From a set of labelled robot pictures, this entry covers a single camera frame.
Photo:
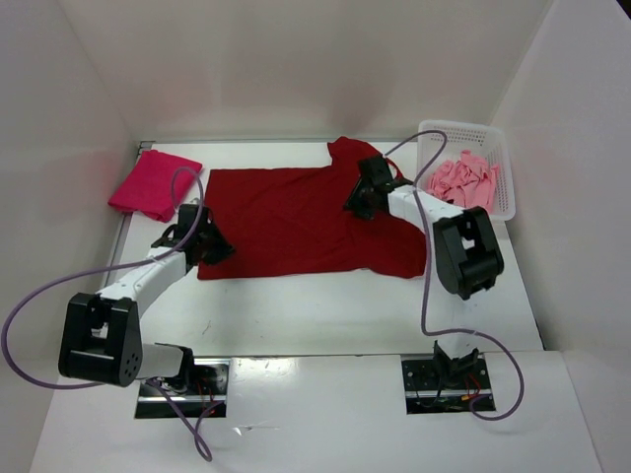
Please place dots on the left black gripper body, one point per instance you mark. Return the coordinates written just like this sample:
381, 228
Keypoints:
215, 245

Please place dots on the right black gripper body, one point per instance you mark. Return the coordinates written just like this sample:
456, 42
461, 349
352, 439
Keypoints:
359, 201

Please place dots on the magenta t shirt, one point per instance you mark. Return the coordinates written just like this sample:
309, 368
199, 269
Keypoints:
156, 185

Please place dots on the dark red t shirt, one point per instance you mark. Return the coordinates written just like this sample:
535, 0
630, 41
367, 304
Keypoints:
291, 221

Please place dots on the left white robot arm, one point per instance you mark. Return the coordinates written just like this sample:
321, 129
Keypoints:
102, 341

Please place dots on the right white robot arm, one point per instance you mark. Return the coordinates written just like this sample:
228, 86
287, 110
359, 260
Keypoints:
463, 259

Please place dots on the light pink t shirt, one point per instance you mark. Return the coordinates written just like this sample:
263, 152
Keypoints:
469, 182

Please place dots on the white plastic basket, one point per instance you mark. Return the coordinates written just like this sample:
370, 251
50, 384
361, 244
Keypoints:
442, 140

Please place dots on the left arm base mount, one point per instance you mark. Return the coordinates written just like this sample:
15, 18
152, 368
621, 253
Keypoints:
206, 390

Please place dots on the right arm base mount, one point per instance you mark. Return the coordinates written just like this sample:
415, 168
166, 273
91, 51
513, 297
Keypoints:
427, 392

